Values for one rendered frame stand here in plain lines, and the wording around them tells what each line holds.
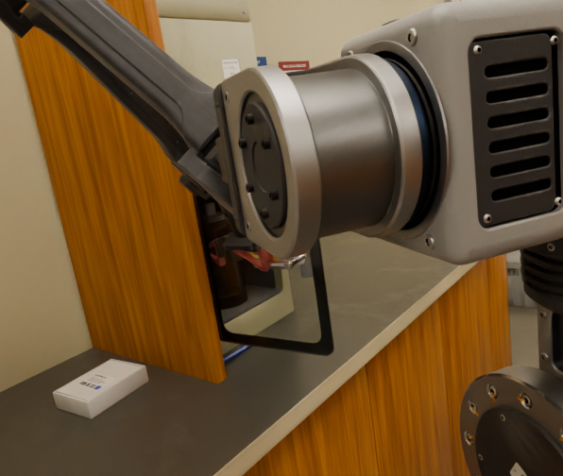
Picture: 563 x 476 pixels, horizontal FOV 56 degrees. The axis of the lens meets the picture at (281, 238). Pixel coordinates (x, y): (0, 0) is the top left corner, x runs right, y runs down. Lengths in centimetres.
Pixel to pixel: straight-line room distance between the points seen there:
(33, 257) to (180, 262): 49
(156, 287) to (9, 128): 55
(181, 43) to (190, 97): 70
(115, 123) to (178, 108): 65
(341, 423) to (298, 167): 102
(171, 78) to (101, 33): 8
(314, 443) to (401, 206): 91
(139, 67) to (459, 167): 35
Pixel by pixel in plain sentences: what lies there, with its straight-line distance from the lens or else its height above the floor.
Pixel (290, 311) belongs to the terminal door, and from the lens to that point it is 110.
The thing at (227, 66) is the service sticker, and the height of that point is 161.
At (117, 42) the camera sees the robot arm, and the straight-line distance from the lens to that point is 58.
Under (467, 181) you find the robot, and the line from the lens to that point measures 32.
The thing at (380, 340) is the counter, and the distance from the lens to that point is 130.
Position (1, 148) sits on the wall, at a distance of 145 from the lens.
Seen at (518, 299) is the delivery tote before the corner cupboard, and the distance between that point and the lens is 386.
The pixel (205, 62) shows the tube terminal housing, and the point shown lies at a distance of 127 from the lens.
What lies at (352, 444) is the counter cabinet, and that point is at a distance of 133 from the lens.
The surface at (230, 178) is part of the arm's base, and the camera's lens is 41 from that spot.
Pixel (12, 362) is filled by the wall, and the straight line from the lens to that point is 150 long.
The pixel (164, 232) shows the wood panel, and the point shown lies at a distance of 113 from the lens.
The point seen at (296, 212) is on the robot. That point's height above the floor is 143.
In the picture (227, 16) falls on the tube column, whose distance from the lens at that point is 135.
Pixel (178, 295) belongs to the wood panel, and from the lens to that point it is 116.
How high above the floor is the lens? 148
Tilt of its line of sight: 13 degrees down
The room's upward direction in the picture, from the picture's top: 9 degrees counter-clockwise
